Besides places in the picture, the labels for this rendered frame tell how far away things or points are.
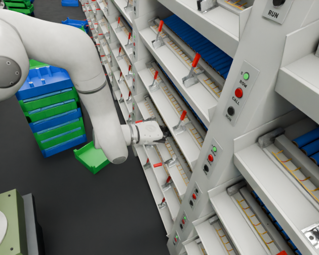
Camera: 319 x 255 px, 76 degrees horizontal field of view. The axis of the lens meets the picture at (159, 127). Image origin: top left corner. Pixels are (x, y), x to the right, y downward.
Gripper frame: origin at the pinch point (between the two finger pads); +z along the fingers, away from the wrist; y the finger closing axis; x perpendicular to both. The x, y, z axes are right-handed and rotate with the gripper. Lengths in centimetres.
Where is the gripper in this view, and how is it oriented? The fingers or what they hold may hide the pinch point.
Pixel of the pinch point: (169, 131)
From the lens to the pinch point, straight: 89.4
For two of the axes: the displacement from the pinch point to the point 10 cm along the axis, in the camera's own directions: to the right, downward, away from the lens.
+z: 9.1, -0.7, 4.2
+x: -2.3, 7.4, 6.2
